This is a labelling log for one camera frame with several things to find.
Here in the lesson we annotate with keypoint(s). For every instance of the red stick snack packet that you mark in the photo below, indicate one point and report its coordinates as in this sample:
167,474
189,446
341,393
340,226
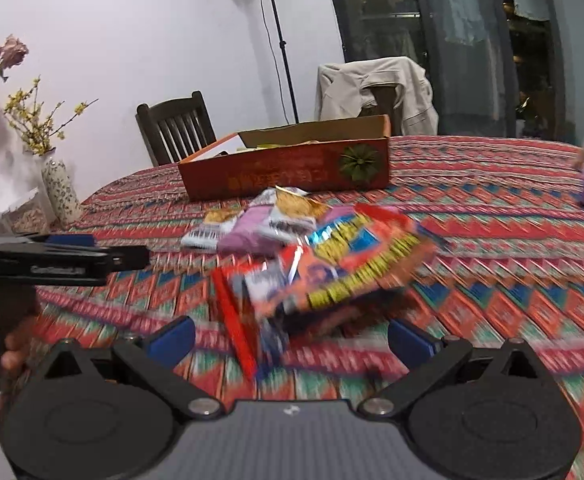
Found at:
234,325

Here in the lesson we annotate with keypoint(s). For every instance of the black white snack packet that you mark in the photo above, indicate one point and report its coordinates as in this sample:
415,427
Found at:
207,235

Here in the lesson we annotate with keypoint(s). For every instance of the blue white snack packet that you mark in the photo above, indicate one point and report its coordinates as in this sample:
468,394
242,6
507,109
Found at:
264,290

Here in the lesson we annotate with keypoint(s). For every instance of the red cardboard box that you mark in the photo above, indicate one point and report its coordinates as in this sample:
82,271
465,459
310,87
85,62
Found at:
282,170

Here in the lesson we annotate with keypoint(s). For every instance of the large red snack packet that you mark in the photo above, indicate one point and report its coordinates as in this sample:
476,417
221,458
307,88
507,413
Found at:
361,255

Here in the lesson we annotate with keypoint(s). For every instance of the person's left hand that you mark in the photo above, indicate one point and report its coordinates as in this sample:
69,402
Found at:
19,355

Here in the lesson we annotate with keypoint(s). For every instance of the dried pink roses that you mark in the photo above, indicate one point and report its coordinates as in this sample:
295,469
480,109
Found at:
7,55

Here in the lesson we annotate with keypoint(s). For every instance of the wooden chair under jacket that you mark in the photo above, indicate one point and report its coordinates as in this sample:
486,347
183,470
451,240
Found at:
379,100

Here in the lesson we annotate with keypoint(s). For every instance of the purple snack packet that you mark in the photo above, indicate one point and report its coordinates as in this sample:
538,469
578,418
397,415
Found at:
249,230

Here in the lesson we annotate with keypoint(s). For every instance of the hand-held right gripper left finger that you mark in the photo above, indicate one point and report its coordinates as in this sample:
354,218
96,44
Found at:
172,342

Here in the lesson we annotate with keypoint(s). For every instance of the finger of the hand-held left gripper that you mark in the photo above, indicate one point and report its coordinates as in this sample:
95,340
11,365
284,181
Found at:
129,259
69,241

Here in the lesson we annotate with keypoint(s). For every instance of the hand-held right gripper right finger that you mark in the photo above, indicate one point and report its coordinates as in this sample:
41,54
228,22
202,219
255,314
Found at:
411,342

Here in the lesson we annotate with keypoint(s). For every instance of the golden crinkled snack packet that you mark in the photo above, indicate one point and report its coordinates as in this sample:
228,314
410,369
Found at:
294,202

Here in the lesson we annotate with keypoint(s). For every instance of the patterned white vase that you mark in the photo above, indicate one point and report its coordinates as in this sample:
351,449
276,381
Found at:
62,190

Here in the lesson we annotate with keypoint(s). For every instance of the light blue hanging garment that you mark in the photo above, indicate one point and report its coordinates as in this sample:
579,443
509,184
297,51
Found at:
464,0

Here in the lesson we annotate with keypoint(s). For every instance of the dark wooden chair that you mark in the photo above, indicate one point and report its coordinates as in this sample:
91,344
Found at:
177,125

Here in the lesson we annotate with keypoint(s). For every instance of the yellow flower branches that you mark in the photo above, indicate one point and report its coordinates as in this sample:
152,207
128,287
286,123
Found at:
34,125

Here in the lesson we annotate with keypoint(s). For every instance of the sliding glass door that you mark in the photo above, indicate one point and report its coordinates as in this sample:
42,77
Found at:
471,70

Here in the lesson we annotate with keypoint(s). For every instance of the beige jacket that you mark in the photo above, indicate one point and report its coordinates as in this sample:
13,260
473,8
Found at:
411,90

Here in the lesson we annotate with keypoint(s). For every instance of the grey white snack packet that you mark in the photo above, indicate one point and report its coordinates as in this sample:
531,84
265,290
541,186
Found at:
287,225

